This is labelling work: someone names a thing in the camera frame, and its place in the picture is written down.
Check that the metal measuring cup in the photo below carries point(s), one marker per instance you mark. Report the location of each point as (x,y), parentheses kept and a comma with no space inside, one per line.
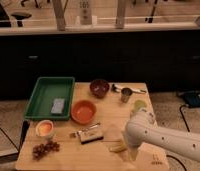
(125,94)

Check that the white cup orange inside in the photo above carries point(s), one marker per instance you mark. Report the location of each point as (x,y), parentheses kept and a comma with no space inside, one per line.
(45,129)

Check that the white remote control device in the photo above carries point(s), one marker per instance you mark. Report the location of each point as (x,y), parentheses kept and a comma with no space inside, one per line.
(85,12)

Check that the green plastic tray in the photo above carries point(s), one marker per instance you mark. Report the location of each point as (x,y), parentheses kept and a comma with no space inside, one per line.
(45,92)

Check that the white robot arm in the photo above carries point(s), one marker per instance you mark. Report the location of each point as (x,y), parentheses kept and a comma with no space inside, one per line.
(141,128)

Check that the red bowl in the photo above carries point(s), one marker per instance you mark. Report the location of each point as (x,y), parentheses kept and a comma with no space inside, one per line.
(83,112)

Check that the grey blue sponge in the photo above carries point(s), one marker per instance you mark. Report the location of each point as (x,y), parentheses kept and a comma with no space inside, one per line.
(58,106)

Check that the dark blue floor device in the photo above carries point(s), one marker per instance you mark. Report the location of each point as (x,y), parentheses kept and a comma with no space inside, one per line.
(191,98)

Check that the bunch of dark grapes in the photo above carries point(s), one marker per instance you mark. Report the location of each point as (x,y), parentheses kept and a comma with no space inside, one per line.
(39,151)

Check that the dark maroon bowl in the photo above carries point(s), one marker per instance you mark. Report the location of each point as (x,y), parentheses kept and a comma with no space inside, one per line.
(99,88)

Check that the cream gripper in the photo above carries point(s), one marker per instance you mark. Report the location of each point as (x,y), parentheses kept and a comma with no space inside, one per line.
(133,154)

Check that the yellow banana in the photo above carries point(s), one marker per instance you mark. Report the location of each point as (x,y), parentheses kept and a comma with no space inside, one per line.
(119,147)

